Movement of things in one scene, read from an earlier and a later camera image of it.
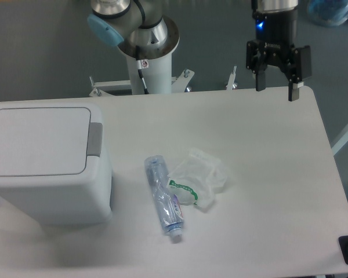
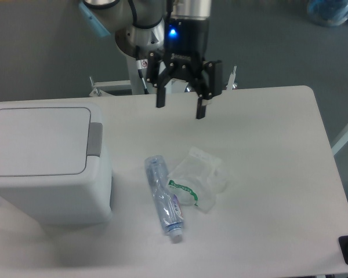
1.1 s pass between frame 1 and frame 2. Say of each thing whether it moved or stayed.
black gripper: moved
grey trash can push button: stayed
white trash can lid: stayed
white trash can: stayed
